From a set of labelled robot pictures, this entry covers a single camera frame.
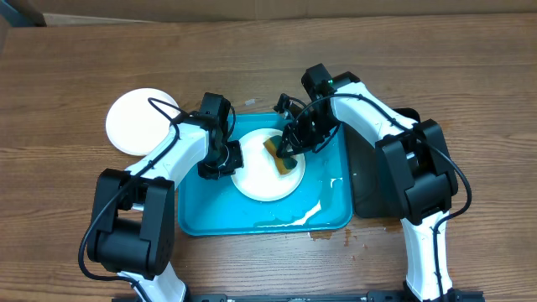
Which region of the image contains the black water tray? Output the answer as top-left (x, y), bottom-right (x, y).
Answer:
top-left (337, 104), bottom-right (415, 219)

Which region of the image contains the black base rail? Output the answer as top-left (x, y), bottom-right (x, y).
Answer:
top-left (111, 289), bottom-right (486, 302)

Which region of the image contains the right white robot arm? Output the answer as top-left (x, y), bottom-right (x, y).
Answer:
top-left (274, 64), bottom-right (483, 301)

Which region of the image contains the dark chair leg corner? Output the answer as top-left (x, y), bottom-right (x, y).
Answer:
top-left (1, 0), bottom-right (46, 27)

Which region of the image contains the green yellow sponge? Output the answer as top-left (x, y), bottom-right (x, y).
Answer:
top-left (263, 135), bottom-right (297, 175)

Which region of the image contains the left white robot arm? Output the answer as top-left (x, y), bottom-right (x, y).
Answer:
top-left (78, 93), bottom-right (243, 301)

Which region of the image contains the white plate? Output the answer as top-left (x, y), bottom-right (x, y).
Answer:
top-left (232, 128), bottom-right (305, 201)
top-left (105, 88), bottom-right (180, 156)

